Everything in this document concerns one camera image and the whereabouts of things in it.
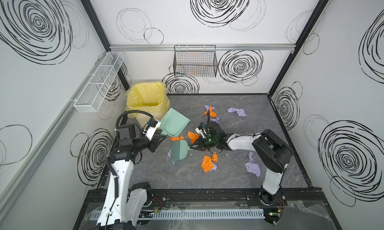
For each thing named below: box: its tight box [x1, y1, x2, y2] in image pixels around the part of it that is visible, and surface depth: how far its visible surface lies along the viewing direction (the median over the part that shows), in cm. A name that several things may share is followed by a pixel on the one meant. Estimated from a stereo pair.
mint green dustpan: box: [160, 107, 191, 137], surface depth 80 cm
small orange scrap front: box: [211, 152, 218, 162], surface depth 88 cm
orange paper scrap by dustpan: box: [187, 131, 199, 144], surface depth 97 cm
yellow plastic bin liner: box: [124, 82, 170, 119], surface depth 93 cm
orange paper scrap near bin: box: [170, 135, 185, 141], surface depth 96 cm
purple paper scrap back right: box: [227, 107, 247, 117], surface depth 110 cm
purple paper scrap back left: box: [210, 116, 221, 125], surface depth 104 cm
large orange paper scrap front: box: [201, 155, 214, 173], surface depth 86 cm
